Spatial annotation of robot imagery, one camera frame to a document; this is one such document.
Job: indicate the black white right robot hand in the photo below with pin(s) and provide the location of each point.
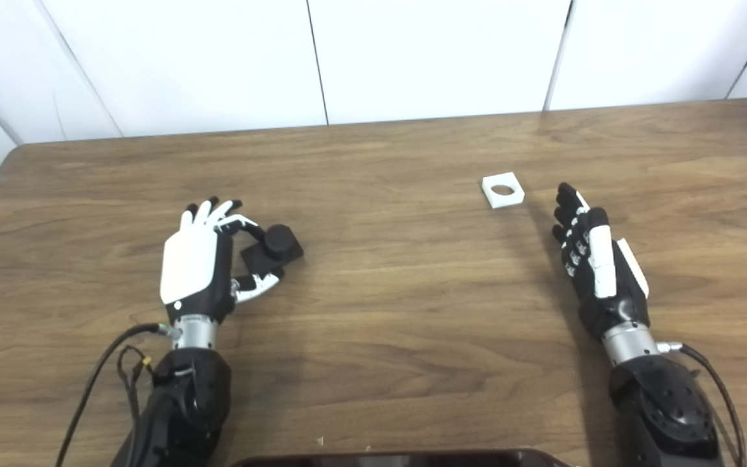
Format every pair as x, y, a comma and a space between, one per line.
613, 305

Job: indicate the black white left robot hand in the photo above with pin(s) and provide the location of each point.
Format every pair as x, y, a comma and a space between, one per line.
192, 266

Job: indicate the black peg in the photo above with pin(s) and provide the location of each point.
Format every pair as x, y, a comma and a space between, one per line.
279, 243

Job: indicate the white square piece with hole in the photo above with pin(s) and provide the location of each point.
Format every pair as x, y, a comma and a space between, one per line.
509, 201

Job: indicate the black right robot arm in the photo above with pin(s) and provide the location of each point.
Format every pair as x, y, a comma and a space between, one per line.
665, 408

